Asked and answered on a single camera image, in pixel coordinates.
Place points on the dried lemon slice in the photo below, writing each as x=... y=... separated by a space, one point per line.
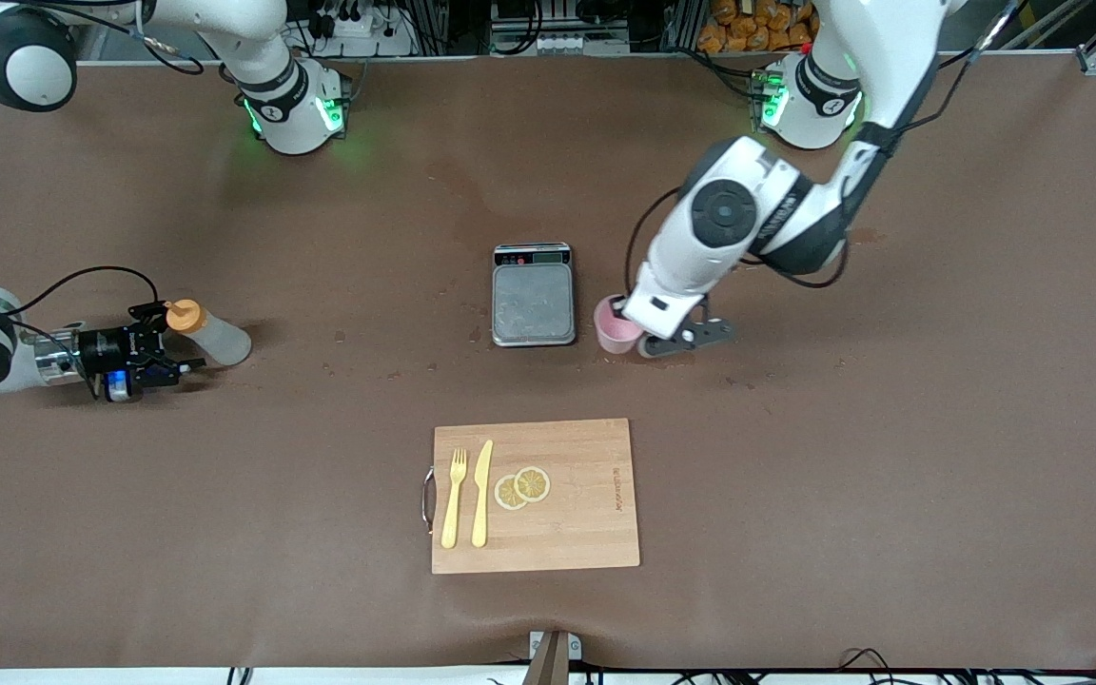
x=535 y=483
x=507 y=495

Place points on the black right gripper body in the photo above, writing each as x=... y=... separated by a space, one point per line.
x=108 y=348

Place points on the pink plastic cup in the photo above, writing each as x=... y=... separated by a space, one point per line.
x=613 y=333

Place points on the orange snack packages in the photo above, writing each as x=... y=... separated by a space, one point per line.
x=748 y=29

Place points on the yellow plastic knife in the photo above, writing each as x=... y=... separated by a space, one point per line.
x=481 y=495

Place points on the grey bracket with wooden post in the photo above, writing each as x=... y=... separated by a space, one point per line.
x=553 y=656

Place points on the translucent sauce bottle orange cap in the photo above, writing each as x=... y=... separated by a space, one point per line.
x=220 y=341

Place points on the white terminal block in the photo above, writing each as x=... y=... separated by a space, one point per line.
x=557 y=43

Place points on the yellow plastic fork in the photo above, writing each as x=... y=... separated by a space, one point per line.
x=453 y=504

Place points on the silver digital kitchen scale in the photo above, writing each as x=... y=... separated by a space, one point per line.
x=534 y=304

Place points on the white power strip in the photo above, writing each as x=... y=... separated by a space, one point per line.
x=358 y=27

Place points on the wooden cutting board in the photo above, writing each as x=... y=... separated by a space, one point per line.
x=567 y=533

